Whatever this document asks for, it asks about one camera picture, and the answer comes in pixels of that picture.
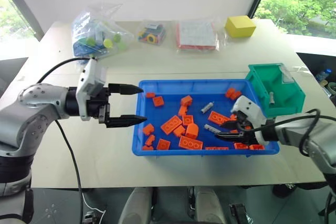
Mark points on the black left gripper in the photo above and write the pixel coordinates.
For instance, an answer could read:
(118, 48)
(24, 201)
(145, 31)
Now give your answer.
(95, 107)

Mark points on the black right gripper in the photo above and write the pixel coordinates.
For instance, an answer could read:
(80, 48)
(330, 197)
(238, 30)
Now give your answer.
(246, 129)

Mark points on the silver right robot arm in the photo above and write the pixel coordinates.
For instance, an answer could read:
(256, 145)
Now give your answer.
(315, 140)

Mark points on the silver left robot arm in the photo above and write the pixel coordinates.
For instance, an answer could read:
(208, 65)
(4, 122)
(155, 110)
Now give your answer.
(29, 119)

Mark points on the blue plastic bin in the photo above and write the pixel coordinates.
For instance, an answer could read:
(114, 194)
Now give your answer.
(170, 85)

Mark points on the green plastic bin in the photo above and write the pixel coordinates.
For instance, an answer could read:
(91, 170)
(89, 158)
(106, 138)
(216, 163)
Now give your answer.
(260, 77)

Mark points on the small orange brick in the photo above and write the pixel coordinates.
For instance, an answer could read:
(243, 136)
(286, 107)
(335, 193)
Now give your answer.
(147, 148)
(233, 116)
(150, 140)

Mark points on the flat long orange brick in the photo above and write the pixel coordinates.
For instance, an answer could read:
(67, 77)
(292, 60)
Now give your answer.
(218, 117)

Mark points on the square orange brick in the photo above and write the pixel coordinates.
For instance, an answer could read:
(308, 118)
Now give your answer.
(158, 101)
(163, 144)
(188, 120)

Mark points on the grey metal bolt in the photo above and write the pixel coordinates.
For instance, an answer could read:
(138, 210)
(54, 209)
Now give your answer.
(207, 107)

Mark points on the rounded orange brick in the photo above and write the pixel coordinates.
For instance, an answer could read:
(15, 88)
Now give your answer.
(192, 131)

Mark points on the long three-stud orange brick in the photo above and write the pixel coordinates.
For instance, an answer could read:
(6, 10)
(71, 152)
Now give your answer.
(190, 143)

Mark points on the flat six-stud orange brick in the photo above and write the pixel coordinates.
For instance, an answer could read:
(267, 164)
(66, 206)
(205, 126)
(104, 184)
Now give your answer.
(171, 124)

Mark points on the plastic bag of colourful pieces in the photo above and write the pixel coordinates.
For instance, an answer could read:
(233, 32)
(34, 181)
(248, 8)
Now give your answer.
(151, 33)

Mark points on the grey rounded shape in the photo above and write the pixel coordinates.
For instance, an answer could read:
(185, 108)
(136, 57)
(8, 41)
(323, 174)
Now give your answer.
(210, 205)
(135, 205)

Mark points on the plastic bag of blue toys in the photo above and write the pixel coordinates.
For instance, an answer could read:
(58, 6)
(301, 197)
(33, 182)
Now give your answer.
(92, 35)

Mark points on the black rounded shape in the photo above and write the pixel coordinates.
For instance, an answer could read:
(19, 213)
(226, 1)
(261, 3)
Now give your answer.
(284, 190)

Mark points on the black clamp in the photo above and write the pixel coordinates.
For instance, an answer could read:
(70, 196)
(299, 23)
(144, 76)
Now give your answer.
(238, 213)

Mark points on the bagged red white board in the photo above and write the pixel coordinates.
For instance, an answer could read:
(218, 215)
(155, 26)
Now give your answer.
(197, 36)

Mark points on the yellow box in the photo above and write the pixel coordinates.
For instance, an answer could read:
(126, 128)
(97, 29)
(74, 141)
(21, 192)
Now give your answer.
(240, 27)

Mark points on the clear water bottle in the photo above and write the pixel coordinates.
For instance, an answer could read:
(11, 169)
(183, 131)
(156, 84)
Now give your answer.
(323, 75)

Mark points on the dark grey panel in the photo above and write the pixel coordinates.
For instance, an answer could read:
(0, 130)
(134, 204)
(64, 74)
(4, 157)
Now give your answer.
(11, 74)

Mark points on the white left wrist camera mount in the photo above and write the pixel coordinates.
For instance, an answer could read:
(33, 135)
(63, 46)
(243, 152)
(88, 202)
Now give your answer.
(88, 77)

